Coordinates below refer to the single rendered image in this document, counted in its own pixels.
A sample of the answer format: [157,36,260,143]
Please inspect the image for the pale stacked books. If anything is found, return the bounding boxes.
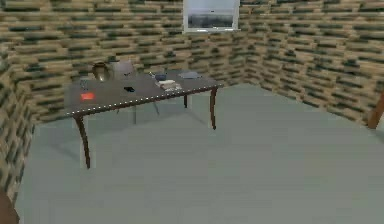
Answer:
[156,79,183,92]

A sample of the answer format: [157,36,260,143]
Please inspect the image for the grey chair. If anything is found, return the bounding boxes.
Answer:
[112,60,160,125]

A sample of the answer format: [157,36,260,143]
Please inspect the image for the dark brown wooden table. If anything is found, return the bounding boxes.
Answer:
[63,69,224,170]

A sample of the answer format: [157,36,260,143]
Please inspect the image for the white framed window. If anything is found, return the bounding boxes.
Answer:
[182,0,241,34]

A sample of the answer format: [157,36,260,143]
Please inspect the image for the brown wooden furniture leg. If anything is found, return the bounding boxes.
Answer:
[367,91,384,130]

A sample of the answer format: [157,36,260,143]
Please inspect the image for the brown wooden object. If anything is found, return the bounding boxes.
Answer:
[0,189,20,224]

